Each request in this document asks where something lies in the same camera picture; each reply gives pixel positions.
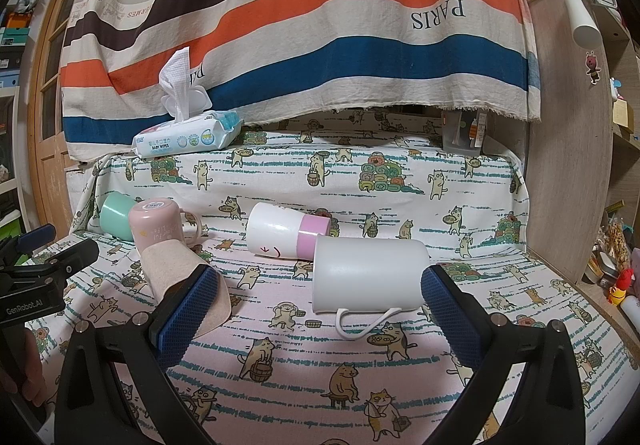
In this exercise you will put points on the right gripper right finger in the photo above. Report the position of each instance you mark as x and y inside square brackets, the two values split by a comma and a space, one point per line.
[547, 406]

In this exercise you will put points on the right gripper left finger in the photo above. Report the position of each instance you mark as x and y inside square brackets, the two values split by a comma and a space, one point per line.
[91, 406]

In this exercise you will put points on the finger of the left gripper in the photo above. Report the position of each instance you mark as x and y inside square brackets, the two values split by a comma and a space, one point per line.
[37, 238]
[77, 257]

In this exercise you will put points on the mint green cup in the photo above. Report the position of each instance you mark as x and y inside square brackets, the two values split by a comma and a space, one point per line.
[114, 215]

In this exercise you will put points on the white and pink cup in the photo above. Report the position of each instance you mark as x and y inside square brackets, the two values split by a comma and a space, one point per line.
[284, 233]

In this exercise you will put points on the person's hand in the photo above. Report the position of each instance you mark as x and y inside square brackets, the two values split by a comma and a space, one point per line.
[34, 386]

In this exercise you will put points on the wooden door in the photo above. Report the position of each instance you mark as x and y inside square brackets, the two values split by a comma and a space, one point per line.
[48, 155]

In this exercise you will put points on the pink mug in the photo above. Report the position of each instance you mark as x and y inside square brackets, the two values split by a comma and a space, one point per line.
[159, 219]

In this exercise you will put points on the wet wipes pack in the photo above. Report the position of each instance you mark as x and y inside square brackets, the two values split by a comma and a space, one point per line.
[194, 125]

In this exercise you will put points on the cat print bed sheet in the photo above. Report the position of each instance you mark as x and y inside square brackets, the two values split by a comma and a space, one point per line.
[275, 372]

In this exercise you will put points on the wooden cabinet panel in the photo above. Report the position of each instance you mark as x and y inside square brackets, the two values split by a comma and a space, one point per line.
[569, 154]

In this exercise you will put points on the striped hanging cloth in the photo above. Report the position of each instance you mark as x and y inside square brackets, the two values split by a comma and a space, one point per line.
[272, 60]

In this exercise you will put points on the white lamp tube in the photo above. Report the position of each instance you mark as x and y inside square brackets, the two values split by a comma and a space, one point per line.
[585, 32]

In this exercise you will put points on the white mug with handle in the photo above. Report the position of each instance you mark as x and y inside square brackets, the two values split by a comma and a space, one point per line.
[367, 276]

